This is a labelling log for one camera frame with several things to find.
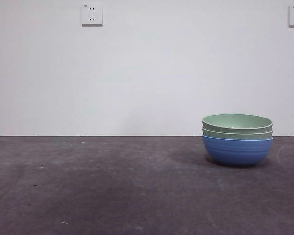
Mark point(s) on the blue ribbed bowl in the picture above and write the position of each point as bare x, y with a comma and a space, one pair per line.
237, 151

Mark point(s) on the green ribbed bowl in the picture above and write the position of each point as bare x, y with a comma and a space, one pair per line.
235, 121
237, 135

